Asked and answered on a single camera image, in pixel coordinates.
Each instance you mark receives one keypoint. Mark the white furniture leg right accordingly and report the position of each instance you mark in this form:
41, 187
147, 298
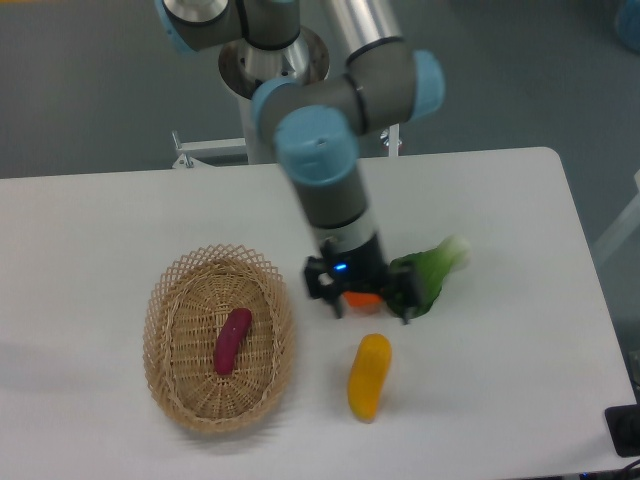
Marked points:
621, 228

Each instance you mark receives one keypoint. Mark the green bok choy toy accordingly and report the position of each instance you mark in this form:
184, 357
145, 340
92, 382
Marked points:
432, 266

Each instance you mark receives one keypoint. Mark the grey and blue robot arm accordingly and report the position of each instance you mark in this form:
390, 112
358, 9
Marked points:
310, 123

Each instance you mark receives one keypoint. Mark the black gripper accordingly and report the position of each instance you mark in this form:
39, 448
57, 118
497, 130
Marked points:
361, 270

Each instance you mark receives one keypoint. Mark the purple sweet potato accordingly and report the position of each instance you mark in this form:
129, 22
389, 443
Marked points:
228, 342

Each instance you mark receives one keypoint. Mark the woven wicker basket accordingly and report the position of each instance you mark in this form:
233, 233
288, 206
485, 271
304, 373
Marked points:
186, 311

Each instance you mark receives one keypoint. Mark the orange toy pepper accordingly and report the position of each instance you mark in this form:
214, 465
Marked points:
361, 299

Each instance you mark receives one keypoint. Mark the blue object top right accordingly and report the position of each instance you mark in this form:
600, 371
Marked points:
627, 24

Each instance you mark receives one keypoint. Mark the white bracket with bolt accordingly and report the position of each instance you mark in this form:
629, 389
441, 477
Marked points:
391, 141

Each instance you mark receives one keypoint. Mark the black device at table edge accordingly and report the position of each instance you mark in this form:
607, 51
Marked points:
623, 425

